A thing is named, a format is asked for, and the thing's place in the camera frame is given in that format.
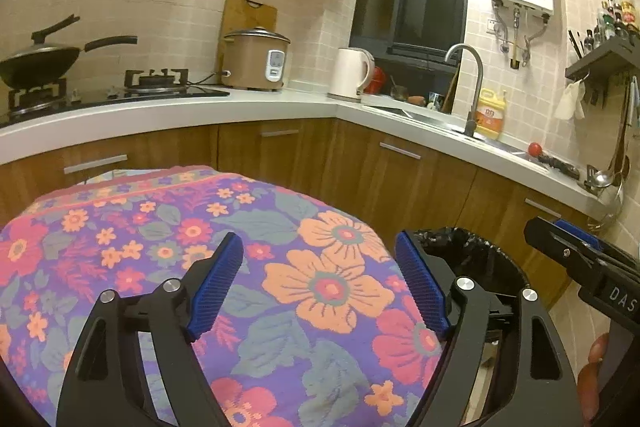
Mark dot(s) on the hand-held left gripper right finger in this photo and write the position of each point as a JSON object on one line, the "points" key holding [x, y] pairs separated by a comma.
{"points": [[422, 282]]}

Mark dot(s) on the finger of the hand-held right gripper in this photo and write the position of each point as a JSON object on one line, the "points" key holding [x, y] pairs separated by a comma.
{"points": [[580, 234], [560, 249]]}

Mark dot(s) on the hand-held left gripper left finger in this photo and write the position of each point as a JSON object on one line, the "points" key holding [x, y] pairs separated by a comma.
{"points": [[215, 287]]}

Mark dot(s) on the bin with black bag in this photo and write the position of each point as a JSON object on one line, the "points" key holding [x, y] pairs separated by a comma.
{"points": [[480, 252]]}

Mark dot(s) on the person's right hand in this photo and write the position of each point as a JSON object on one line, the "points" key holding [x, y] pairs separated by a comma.
{"points": [[590, 382]]}

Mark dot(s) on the metal ladle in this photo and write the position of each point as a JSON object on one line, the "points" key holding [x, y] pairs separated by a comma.
{"points": [[602, 178]]}

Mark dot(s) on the dark kitchen utensil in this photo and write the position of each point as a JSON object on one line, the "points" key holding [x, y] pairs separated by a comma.
{"points": [[560, 166]]}

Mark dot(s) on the floral tablecloth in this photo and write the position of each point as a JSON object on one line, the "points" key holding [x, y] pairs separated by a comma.
{"points": [[300, 257]]}

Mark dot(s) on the red tomato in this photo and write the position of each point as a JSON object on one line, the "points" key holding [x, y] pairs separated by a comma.
{"points": [[536, 149]]}

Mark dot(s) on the wooden base cabinets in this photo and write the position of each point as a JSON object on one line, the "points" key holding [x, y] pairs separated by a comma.
{"points": [[400, 177]]}

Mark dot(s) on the white hanging cloth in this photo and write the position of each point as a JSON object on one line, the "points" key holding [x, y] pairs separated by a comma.
{"points": [[570, 102]]}

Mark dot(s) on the yellow detergent bottle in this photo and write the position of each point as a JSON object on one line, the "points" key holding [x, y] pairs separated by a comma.
{"points": [[490, 117]]}

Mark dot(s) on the steel sink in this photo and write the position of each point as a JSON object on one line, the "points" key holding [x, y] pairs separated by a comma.
{"points": [[425, 117]]}

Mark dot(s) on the metal faucet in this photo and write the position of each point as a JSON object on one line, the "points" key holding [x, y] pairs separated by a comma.
{"points": [[479, 92]]}

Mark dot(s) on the metal cup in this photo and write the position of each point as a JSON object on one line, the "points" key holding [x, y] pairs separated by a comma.
{"points": [[436, 101]]}

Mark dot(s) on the black gas stove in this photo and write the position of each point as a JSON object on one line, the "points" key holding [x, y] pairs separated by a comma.
{"points": [[160, 89]]}

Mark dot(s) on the red cup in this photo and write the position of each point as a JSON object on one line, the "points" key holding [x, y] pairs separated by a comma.
{"points": [[378, 81]]}

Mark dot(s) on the water heater pipes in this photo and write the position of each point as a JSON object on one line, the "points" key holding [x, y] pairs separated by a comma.
{"points": [[514, 37]]}

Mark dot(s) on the row of condiment bottles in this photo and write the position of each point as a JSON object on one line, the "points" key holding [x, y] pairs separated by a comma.
{"points": [[615, 17]]}

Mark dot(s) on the white electric kettle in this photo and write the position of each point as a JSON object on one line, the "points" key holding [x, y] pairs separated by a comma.
{"points": [[347, 74]]}

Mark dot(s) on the brown rice cooker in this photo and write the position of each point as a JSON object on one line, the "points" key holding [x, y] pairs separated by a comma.
{"points": [[250, 62]]}

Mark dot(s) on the wooden cutting board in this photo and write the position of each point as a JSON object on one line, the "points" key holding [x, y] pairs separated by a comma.
{"points": [[240, 14]]}

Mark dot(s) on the black wok with lid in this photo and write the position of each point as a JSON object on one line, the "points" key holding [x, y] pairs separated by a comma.
{"points": [[35, 67]]}

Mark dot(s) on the dark wall shelf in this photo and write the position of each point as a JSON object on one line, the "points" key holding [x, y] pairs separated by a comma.
{"points": [[605, 59]]}

